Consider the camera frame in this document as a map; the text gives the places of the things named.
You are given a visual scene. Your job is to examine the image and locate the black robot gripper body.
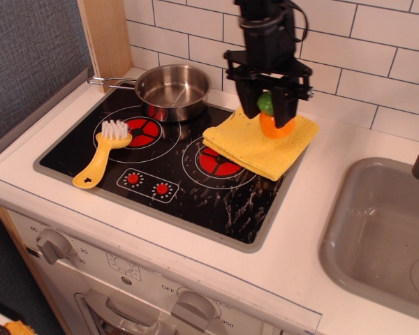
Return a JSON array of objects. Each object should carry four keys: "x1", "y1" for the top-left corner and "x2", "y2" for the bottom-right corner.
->
[{"x1": 223, "y1": 1, "x2": 313, "y2": 101}]

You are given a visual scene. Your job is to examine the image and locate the black toy stovetop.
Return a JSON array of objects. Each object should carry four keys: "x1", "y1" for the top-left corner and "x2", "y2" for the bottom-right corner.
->
[{"x1": 34, "y1": 84, "x2": 298, "y2": 253}]

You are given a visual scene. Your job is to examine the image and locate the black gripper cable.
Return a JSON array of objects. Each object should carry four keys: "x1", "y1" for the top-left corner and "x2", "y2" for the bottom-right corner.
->
[{"x1": 286, "y1": 0, "x2": 310, "y2": 43}]

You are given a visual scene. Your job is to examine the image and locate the grey sink basin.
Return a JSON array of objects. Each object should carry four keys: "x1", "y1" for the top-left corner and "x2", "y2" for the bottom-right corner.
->
[{"x1": 320, "y1": 157, "x2": 419, "y2": 319}]

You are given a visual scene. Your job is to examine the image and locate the grey timer knob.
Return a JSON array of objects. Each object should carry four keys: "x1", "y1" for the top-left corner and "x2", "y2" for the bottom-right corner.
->
[{"x1": 36, "y1": 229, "x2": 72, "y2": 265}]

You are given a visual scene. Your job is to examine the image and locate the wooden side post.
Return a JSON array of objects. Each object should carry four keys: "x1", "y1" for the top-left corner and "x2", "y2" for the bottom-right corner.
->
[{"x1": 78, "y1": 0, "x2": 133, "y2": 84}]

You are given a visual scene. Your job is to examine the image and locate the yellow dish brush white bristles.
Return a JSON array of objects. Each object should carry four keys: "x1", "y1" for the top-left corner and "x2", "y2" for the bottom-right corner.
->
[{"x1": 73, "y1": 120, "x2": 133, "y2": 189}]

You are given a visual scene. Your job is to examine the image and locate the grey oven knob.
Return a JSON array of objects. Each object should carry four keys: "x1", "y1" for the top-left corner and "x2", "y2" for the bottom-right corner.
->
[{"x1": 171, "y1": 291, "x2": 216, "y2": 332}]

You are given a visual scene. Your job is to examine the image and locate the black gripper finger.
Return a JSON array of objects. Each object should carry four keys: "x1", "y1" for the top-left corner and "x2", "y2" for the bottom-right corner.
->
[
  {"x1": 271, "y1": 84, "x2": 297, "y2": 128},
  {"x1": 235, "y1": 80, "x2": 263, "y2": 119}
]

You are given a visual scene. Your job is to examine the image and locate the yellow folded towel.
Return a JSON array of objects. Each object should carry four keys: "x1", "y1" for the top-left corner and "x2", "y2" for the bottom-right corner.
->
[{"x1": 203, "y1": 108, "x2": 319, "y2": 181}]

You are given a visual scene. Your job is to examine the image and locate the stainless steel saucepan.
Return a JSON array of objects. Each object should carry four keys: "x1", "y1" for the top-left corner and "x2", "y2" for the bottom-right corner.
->
[{"x1": 87, "y1": 64, "x2": 212, "y2": 123}]

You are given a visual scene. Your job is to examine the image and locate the orange toy pineapple green top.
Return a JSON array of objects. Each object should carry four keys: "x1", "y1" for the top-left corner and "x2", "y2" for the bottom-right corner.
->
[{"x1": 256, "y1": 91, "x2": 297, "y2": 140}]

